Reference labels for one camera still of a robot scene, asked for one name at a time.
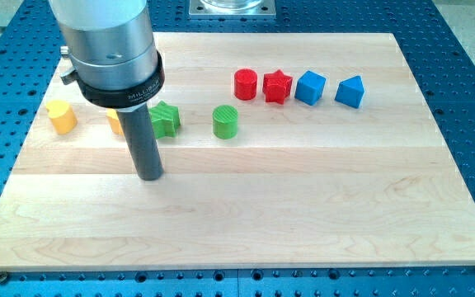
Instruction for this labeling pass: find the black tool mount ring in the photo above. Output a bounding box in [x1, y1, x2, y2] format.
[61, 51, 165, 109]

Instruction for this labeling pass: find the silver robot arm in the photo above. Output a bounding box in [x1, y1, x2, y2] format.
[49, 0, 165, 181]

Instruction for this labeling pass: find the red star block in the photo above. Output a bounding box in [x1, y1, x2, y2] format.
[262, 69, 293, 105]

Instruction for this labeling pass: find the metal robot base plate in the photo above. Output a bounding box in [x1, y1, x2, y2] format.
[188, 0, 276, 19]

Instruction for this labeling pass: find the red cylinder block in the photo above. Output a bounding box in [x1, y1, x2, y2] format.
[234, 68, 257, 101]

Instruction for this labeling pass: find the wooden board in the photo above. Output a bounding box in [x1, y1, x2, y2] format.
[0, 33, 475, 271]

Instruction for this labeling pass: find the green cylinder block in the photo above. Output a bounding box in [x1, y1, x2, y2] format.
[212, 105, 238, 139]

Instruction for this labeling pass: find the blue cube block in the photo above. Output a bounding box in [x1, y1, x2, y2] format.
[294, 70, 327, 106]

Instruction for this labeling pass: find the blue triangular prism block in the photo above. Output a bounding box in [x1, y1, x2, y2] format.
[335, 75, 364, 109]

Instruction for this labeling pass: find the yellow heart block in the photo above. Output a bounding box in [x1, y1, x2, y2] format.
[45, 100, 78, 134]

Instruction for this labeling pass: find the green star block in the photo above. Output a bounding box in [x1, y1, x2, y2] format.
[148, 101, 181, 139]

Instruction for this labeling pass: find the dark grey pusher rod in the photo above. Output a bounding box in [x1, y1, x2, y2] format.
[116, 104, 163, 181]

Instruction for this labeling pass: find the yellow block behind rod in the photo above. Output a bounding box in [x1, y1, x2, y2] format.
[106, 109, 124, 135]

